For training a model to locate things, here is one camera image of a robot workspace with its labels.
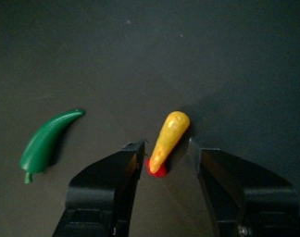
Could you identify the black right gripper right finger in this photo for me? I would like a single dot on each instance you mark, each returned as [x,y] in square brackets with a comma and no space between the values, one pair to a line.
[246,197]

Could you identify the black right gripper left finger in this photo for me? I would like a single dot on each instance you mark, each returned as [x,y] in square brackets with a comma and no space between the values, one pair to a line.
[107,191]

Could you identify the green toy chili pepper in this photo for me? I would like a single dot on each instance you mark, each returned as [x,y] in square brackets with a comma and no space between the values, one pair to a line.
[43,143]

